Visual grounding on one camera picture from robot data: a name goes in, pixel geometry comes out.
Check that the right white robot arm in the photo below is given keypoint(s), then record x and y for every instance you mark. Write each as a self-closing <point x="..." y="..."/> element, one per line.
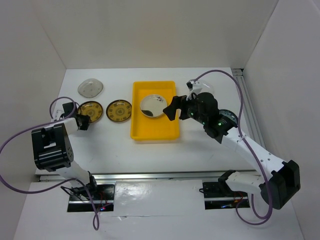
<point x="279" y="180"/>

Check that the clear glass plate right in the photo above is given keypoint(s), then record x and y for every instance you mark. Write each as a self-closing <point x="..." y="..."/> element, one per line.
<point x="207" y="87"/>

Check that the right side aluminium rail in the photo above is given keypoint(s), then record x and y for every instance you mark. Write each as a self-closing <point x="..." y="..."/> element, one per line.
<point x="248" y="110"/>

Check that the cream plate black flower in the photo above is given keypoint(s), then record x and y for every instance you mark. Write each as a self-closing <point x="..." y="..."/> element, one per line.
<point x="152" y="105"/>

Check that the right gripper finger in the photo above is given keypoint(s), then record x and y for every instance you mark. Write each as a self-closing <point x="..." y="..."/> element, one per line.
<point x="177" y="102"/>
<point x="184" y="113"/>

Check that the teal green plate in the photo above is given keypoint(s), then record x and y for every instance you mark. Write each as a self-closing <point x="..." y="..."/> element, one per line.
<point x="229" y="114"/>

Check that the yellow brown patterned plate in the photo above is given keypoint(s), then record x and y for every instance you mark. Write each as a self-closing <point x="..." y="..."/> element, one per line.
<point x="93" y="109"/>
<point x="119" y="111"/>

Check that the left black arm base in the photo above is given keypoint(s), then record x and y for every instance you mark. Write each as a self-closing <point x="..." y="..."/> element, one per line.
<point x="103" y="199"/>

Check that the yellow plastic bin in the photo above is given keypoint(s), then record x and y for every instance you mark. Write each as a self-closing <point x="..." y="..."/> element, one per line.
<point x="144" y="128"/>

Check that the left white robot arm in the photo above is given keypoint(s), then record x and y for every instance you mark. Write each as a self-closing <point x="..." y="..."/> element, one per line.
<point x="52" y="150"/>

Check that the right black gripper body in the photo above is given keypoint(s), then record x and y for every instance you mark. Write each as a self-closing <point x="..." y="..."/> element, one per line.
<point x="191" y="106"/>

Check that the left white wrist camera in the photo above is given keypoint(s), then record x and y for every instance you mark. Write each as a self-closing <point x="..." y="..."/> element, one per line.
<point x="58" y="115"/>

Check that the clear glass plate left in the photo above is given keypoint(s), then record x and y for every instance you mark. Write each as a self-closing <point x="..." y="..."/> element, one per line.
<point x="90" y="88"/>

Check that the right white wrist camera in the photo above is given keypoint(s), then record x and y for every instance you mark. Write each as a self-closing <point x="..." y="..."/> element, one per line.
<point x="194" y="87"/>

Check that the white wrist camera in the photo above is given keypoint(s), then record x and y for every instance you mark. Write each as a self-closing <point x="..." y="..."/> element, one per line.
<point x="58" y="115"/>
<point x="194" y="87"/>

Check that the front aluminium rail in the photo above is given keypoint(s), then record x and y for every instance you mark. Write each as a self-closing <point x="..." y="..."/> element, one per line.
<point x="154" y="176"/>

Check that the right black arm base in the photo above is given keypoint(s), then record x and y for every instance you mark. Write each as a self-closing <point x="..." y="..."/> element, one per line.
<point x="218" y="197"/>

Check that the aluminium rail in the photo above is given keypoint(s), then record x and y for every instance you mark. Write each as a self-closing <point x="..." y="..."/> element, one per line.
<point x="154" y="176"/>
<point x="248" y="110"/>

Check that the clear glass plate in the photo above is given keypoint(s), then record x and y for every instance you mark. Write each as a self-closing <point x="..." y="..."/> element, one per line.
<point x="207" y="87"/>
<point x="90" y="88"/>

